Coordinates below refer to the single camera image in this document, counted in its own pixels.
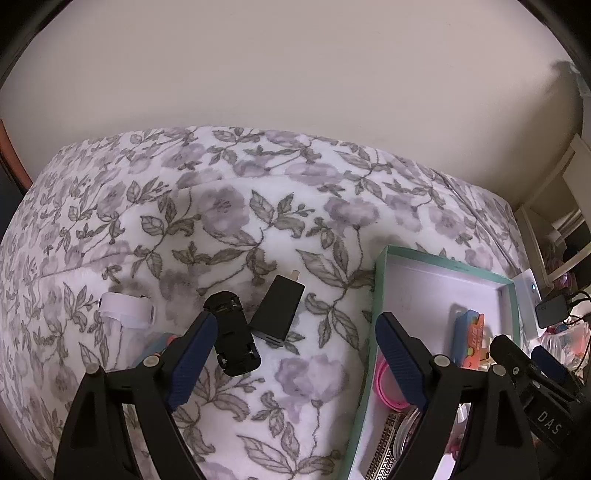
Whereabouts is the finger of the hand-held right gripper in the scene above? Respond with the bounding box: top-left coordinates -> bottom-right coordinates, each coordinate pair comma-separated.
490,335 -> 532,384
531,346 -> 580,386

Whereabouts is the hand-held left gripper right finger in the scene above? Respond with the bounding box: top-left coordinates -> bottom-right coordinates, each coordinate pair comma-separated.
375,312 -> 540,480

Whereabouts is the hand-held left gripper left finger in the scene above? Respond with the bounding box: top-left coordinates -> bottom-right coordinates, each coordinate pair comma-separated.
53,311 -> 219,480

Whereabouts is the pink wristwatch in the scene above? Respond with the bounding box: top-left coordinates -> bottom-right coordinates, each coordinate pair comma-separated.
376,360 -> 411,411

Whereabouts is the blue and orange toy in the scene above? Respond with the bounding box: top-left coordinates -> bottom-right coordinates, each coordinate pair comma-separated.
455,310 -> 491,369

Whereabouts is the black toy car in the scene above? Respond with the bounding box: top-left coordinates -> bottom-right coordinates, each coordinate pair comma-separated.
203,291 -> 262,377

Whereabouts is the teal cardboard box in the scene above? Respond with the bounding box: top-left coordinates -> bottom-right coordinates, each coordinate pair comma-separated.
338,244 -> 525,480

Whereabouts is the clear plastic bag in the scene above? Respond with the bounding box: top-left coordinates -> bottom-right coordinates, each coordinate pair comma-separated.
540,323 -> 591,370

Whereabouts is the black power adapter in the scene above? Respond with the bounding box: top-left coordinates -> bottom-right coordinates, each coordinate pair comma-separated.
536,293 -> 571,328

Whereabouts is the white electronic device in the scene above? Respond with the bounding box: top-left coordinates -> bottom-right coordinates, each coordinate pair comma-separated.
512,271 -> 543,342

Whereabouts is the black and white patterned item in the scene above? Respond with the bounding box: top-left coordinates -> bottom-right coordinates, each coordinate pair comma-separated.
362,413 -> 407,480

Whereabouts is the white wristwatch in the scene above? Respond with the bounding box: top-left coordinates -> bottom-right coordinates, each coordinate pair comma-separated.
98,292 -> 157,329

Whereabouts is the black charger block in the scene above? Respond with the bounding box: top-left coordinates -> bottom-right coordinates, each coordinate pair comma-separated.
248,269 -> 306,348

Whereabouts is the floral blanket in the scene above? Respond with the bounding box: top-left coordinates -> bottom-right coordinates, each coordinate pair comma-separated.
0,127 -> 532,480

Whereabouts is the white shelf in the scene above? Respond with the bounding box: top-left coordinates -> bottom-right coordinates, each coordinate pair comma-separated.
515,134 -> 591,287

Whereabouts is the dark cabinet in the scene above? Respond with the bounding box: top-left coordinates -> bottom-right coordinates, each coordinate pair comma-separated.
0,161 -> 24,241

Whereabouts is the black cable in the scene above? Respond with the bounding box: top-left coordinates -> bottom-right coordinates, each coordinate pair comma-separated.
566,291 -> 591,324

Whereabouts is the orange bed frame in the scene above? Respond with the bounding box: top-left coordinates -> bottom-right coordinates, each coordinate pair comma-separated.
0,119 -> 32,192

